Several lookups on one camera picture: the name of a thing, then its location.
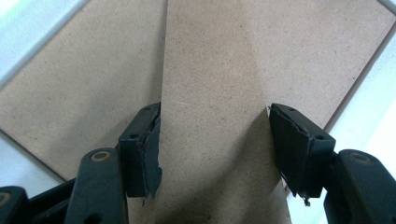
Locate wooden picture frame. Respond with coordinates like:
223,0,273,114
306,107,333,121
0,0,396,224

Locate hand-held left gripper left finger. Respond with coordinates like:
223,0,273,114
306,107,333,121
64,103,163,224

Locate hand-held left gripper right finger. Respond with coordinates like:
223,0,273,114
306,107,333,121
269,103,396,224

